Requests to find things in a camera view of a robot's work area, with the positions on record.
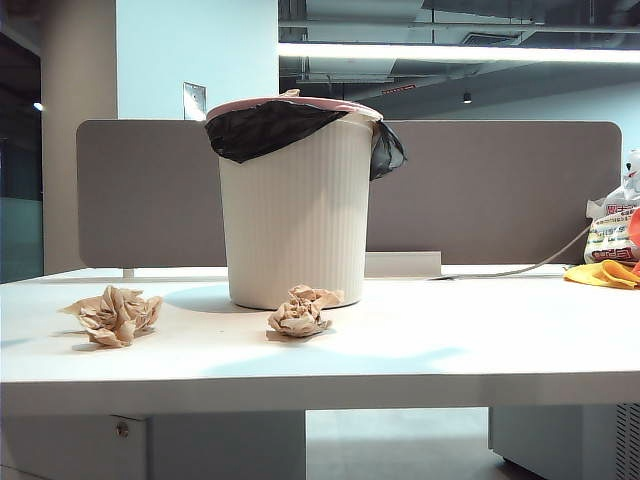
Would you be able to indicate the brown paper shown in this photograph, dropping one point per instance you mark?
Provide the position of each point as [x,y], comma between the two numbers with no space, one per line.
[300,315]
[291,93]
[115,317]

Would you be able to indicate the white ribbed trash can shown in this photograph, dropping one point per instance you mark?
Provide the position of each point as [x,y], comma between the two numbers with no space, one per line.
[295,225]

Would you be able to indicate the black plastic trash bag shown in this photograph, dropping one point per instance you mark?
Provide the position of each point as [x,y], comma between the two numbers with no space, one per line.
[260,130]

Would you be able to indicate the red hanging sign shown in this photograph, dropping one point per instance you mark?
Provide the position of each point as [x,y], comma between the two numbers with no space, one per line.
[398,89]

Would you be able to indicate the grey desk partition panel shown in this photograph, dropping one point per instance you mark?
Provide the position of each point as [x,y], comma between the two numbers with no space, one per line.
[150,200]

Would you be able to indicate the black ceiling spot lamp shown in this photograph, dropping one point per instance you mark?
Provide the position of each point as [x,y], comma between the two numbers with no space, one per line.
[467,97]

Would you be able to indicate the crumpled brown paper, wide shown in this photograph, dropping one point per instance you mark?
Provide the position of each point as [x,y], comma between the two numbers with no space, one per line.
[115,317]

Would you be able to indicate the long ceiling light strip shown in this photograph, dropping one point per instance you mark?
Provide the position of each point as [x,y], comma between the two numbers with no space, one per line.
[450,52]

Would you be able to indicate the white drawer cabinet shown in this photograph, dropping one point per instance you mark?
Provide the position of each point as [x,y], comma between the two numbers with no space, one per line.
[200,445]

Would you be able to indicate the beige round pillar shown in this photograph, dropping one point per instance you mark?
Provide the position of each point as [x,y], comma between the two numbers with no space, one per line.
[75,175]

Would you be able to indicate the round metal cabinet lock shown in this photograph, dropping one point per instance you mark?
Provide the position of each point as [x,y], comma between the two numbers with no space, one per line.
[121,429]

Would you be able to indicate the yellow cloth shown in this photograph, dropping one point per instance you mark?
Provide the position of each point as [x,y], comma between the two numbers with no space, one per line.
[600,274]

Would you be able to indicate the printed plastic snack bag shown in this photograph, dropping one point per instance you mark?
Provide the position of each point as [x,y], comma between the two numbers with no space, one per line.
[607,235]

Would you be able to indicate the white cabinet with vent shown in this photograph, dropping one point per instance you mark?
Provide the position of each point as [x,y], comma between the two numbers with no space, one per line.
[550,435]

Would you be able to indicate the orange plastic object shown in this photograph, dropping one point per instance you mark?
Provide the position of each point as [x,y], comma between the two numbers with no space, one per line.
[636,225]

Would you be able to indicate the white plush toy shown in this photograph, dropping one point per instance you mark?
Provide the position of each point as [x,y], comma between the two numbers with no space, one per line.
[634,170]

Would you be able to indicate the metal wall plate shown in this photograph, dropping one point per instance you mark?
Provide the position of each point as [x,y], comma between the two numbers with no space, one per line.
[194,100]

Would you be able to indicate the white partition foot bracket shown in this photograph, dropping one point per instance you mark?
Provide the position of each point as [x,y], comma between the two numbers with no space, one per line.
[128,273]

